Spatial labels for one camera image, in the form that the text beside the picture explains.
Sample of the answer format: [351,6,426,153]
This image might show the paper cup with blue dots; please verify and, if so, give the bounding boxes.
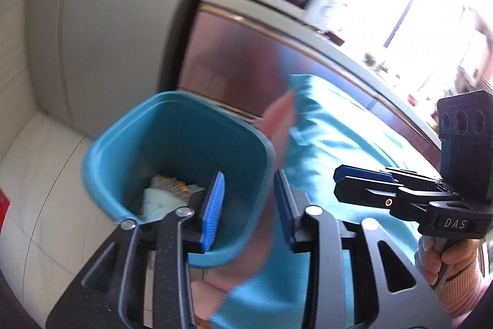
[138,188,191,223]

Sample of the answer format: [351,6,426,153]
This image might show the gold foil wrapper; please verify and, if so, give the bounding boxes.
[150,175,192,199]

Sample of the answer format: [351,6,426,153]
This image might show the teal plastic trash bin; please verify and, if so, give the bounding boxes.
[82,92,276,269]

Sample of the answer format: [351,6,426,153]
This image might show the person's right hand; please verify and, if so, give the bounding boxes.
[414,236,480,286]

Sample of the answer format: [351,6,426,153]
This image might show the blue floral tablecloth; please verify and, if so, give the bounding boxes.
[208,74,437,328]

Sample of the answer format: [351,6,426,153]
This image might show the dark lower cabinets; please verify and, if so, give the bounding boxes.
[178,4,440,166]

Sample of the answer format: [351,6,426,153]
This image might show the grey refrigerator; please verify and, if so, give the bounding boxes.
[27,0,189,138]

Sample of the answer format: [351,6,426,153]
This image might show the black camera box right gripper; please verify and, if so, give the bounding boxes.
[437,90,492,204]

